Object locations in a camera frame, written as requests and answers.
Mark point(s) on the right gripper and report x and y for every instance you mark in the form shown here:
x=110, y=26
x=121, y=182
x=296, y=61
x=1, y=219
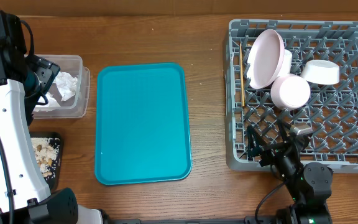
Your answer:
x=279, y=150

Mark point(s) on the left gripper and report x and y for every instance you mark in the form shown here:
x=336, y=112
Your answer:
x=48, y=70

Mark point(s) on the white napkin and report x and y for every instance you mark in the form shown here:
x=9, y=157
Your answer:
x=63, y=88

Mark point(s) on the pink bowl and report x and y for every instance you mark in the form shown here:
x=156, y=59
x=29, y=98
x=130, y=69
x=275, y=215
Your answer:
x=290, y=92

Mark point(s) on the white plastic cup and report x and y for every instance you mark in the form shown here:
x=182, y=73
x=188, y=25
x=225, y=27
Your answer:
x=286, y=65

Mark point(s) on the rice and peanut scraps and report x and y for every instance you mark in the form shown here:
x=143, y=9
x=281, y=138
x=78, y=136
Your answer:
x=47, y=155

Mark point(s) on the pink plate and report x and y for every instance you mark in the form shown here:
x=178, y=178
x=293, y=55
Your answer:
x=265, y=59

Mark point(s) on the white bowl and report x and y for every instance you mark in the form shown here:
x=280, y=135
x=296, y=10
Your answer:
x=322, y=72

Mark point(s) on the wooden chopstick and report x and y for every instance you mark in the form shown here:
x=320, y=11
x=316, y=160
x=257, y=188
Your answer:
x=241, y=75

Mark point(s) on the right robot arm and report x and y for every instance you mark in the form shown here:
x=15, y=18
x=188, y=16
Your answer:
x=309, y=185

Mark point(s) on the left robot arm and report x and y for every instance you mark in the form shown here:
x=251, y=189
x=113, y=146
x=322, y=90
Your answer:
x=25, y=79

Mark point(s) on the black waste tray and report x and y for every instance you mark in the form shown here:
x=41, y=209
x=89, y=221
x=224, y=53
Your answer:
x=53, y=183

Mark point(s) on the grey dishwasher rack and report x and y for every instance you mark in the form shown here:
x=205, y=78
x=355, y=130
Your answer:
x=331, y=111

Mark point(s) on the clear plastic bin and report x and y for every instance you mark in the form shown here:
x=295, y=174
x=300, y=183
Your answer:
x=76, y=106

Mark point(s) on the teal plastic tray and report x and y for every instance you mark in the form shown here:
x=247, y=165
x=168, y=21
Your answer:
x=142, y=124

